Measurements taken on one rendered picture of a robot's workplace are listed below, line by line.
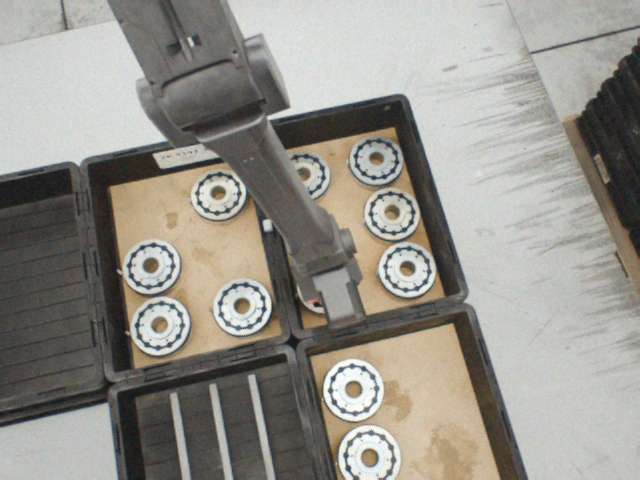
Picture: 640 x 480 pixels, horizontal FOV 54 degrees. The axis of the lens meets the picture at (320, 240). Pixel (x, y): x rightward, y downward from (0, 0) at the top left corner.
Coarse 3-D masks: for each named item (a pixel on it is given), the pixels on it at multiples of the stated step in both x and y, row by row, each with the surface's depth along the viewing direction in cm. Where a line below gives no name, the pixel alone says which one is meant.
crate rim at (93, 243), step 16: (160, 144) 111; (96, 160) 110; (112, 160) 110; (80, 176) 109; (256, 208) 107; (96, 240) 105; (96, 256) 105; (272, 256) 104; (96, 272) 104; (272, 272) 103; (96, 288) 103; (272, 288) 103; (96, 304) 102; (288, 336) 100; (112, 352) 100; (208, 352) 99; (224, 352) 99; (240, 352) 99; (112, 368) 98; (144, 368) 98; (160, 368) 98; (176, 368) 99
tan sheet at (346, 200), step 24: (312, 144) 122; (336, 144) 122; (336, 168) 120; (336, 192) 119; (360, 192) 119; (408, 192) 119; (336, 216) 117; (360, 216) 117; (360, 240) 116; (408, 240) 116; (360, 264) 114; (360, 288) 113; (432, 288) 113
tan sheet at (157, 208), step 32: (128, 192) 119; (160, 192) 119; (128, 224) 117; (160, 224) 117; (192, 224) 117; (256, 224) 117; (192, 256) 115; (224, 256) 115; (256, 256) 115; (128, 288) 113; (192, 288) 113; (192, 352) 109
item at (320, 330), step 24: (384, 96) 114; (288, 120) 113; (408, 120) 112; (432, 192) 109; (456, 264) 104; (288, 288) 103; (288, 312) 101; (384, 312) 101; (408, 312) 101; (312, 336) 100
